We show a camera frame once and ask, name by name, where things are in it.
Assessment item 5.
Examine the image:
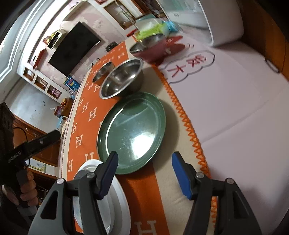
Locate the black television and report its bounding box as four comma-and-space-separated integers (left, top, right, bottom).
48, 22, 101, 77

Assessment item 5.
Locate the blue poster box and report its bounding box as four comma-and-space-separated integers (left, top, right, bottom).
64, 75, 80, 93

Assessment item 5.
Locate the large stainless steel bowl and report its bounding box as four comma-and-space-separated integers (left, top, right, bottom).
100, 58, 144, 100

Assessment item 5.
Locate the light blue small stool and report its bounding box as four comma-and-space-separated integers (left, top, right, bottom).
57, 116, 67, 131

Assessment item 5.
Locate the small gold steel bowl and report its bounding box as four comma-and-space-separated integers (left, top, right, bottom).
93, 62, 115, 86

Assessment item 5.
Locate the black cable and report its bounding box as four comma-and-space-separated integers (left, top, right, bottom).
12, 126, 31, 168

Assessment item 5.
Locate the white pink printed mat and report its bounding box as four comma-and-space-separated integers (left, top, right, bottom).
159, 35, 288, 234

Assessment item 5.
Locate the white clear-lid storage box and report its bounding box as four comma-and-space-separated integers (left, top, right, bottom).
158, 0, 244, 47

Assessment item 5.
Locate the white paper plate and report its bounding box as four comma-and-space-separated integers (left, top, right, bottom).
73, 159, 131, 235

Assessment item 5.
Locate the black small appliance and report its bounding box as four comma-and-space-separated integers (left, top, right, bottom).
105, 41, 118, 52

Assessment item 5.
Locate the blue wet wipes pack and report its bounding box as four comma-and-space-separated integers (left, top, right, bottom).
163, 21, 180, 33

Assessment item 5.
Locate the pink steel bowl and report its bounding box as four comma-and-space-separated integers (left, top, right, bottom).
129, 34, 167, 63

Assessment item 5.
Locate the left hand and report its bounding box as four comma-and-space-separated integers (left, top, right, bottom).
1, 171, 39, 207

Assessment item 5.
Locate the white floral ceramic plate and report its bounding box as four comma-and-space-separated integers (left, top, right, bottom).
74, 170, 107, 234

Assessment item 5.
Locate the green round plate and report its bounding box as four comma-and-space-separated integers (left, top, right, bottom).
96, 92, 166, 175

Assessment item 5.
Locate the green tissue pack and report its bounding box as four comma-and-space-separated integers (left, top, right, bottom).
134, 23, 169, 41

